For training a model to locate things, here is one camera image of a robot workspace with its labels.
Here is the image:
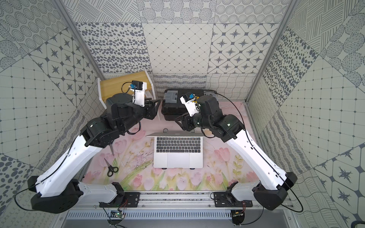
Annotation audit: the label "silver laptop computer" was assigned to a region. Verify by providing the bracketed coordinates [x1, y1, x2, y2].
[147, 131, 203, 169]

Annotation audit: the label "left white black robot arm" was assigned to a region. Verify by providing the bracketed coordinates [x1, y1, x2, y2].
[28, 93, 161, 214]

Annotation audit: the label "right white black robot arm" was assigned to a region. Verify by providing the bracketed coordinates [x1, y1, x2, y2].
[175, 94, 298, 211]

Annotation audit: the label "wooden white-framed side shelf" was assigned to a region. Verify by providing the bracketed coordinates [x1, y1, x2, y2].
[98, 70, 157, 125]

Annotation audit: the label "floral pink table mat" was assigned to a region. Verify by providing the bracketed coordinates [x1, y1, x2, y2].
[83, 115, 259, 191]

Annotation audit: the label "white ventilation grille strip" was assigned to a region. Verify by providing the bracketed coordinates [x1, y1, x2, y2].
[66, 210, 232, 220]

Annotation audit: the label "right small circuit board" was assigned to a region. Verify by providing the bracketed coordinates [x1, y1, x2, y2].
[231, 210, 245, 226]

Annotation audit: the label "small circuit board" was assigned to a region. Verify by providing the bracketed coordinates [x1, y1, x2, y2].
[110, 211, 125, 219]
[231, 210, 245, 226]

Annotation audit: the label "left small circuit board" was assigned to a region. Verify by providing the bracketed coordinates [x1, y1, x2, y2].
[110, 211, 125, 219]

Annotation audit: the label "black toolbox with yellow handle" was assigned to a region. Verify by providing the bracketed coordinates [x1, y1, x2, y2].
[161, 88, 217, 121]

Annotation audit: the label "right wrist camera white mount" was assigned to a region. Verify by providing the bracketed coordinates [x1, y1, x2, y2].
[180, 93, 200, 117]

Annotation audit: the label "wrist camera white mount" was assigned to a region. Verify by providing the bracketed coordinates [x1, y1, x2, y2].
[180, 93, 200, 117]
[131, 80, 147, 107]

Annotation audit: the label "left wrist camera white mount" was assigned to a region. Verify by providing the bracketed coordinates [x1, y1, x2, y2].
[131, 80, 147, 107]

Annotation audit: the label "black-handled scissors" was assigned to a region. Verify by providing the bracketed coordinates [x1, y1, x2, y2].
[104, 159, 119, 177]

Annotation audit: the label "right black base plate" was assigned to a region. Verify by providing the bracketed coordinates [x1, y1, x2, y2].
[210, 192, 253, 208]

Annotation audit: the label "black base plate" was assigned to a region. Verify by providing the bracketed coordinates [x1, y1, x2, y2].
[210, 192, 253, 208]
[99, 192, 141, 208]

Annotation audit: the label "aluminium mounting rail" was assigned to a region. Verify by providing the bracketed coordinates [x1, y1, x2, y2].
[58, 190, 294, 211]

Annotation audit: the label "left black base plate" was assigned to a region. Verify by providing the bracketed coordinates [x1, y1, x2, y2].
[99, 192, 141, 208]

